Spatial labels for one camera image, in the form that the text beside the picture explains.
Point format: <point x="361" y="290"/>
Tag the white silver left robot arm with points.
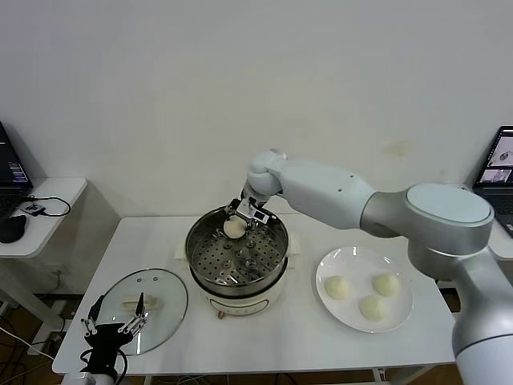
<point x="80" y="380"/>

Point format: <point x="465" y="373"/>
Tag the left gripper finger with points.
<point x="95" y="310"/>
<point x="139" y="310"/>

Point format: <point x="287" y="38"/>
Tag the grey laptop with camera views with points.
<point x="497" y="160"/>

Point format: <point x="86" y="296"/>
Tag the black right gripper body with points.
<point x="247" y="207"/>

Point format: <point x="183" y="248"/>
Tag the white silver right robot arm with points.
<point x="320" y="188"/>

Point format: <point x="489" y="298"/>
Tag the small black usb device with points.
<point x="32" y="209"/>

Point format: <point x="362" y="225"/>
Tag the black laptop with dark screen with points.
<point x="8" y="168"/>

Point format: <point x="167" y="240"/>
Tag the white steamed baozi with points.
<point x="234" y="229"/>
<point x="373" y="309"/>
<point x="386" y="284"/>
<point x="336" y="288"/>

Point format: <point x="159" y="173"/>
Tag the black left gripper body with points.
<point x="104" y="341"/>

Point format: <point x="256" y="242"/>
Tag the black computer mouse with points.
<point x="12" y="228"/>

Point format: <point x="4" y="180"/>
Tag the white round plate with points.
<point x="360" y="260"/>

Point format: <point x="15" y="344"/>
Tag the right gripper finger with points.
<point x="253" y="224"/>
<point x="231" y="208"/>

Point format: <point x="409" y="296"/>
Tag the stainless steel steamer basket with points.
<point x="256" y="256"/>

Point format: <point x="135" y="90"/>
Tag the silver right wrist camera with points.
<point x="262" y="216"/>

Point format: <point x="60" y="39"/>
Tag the steel steamer pot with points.
<point x="240" y="302"/>

